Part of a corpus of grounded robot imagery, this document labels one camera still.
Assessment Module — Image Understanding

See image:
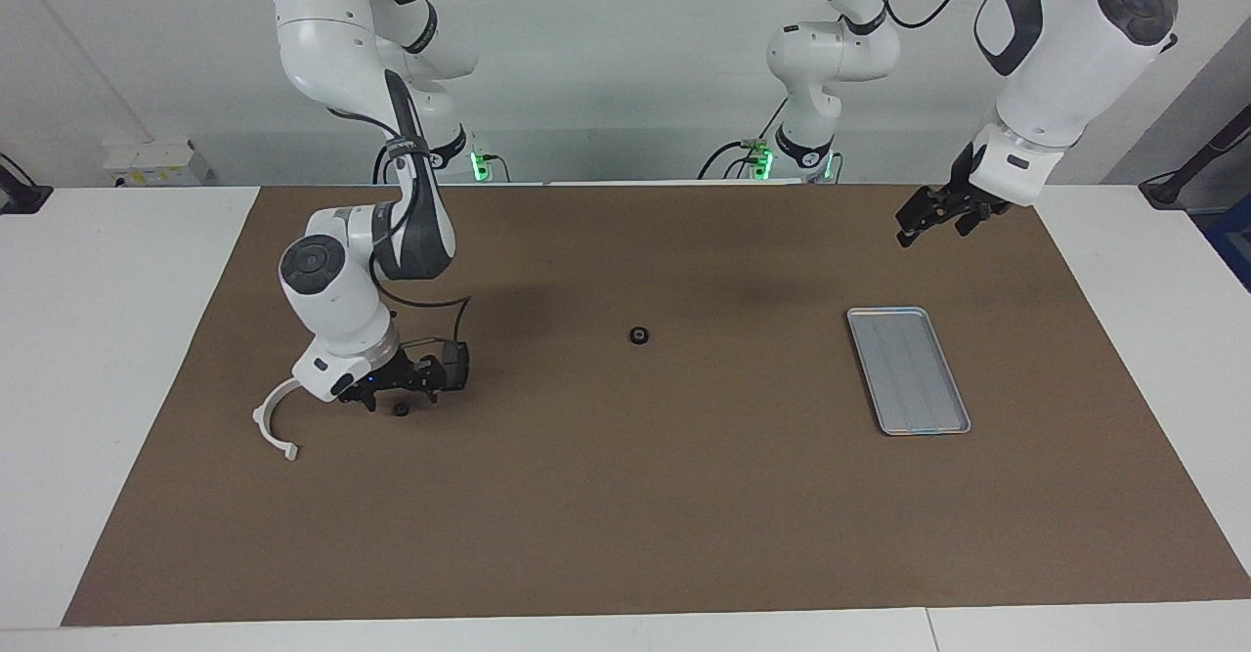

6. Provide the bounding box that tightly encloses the silver metal tray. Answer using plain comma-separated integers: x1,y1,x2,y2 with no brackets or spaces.
846,307,971,437

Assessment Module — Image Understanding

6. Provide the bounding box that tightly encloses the brown table mat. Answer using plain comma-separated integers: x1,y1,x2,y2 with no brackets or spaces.
61,185,1251,627

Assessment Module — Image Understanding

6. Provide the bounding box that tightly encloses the blue crate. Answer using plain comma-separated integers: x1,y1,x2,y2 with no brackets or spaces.
1204,193,1251,291

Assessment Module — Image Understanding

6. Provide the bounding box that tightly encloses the white power strip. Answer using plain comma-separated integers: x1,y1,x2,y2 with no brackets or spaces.
103,139,216,188

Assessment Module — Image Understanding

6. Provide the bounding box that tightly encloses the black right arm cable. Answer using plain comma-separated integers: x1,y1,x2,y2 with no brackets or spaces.
369,109,472,350

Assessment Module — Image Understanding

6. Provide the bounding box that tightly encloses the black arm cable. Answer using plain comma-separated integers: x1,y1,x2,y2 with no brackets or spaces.
369,109,472,350
870,0,1179,52

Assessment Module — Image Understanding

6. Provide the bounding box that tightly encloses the white curved plastic bracket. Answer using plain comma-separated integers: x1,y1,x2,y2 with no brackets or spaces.
252,378,300,462

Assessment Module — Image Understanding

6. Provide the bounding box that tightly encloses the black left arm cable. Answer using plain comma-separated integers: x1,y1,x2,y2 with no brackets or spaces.
870,0,1179,52

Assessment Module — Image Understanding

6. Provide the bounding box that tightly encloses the black left base cable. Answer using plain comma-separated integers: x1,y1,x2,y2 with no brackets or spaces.
697,95,791,181

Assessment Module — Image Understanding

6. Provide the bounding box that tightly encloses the black clamp mount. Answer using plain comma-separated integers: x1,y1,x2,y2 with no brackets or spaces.
0,152,52,215

